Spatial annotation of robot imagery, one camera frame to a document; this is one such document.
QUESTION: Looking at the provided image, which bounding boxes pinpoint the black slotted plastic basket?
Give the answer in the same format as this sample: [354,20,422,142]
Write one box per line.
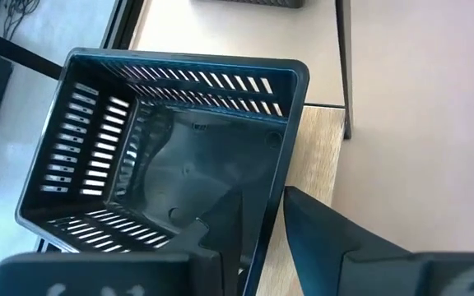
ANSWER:
[14,47,310,296]
[220,0,305,9]

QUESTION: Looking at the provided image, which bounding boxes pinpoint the black table edge rail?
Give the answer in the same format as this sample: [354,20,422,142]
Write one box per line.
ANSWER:
[100,0,146,50]

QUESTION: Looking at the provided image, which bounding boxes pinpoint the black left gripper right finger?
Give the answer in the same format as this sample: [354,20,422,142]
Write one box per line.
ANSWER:
[282,185,474,296]

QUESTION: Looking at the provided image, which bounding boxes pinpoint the tangled dark cables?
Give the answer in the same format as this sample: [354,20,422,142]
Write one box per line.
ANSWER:
[0,0,40,40]

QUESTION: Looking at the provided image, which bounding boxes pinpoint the black diagonal frame bar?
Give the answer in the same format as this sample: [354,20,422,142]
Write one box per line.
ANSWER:
[0,23,64,80]

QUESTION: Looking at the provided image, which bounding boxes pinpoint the black metal shelf, wooden board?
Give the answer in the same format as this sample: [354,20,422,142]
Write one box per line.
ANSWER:
[236,0,353,296]

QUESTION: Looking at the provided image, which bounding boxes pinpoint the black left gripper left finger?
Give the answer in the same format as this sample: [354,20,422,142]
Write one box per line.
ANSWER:
[0,187,245,296]

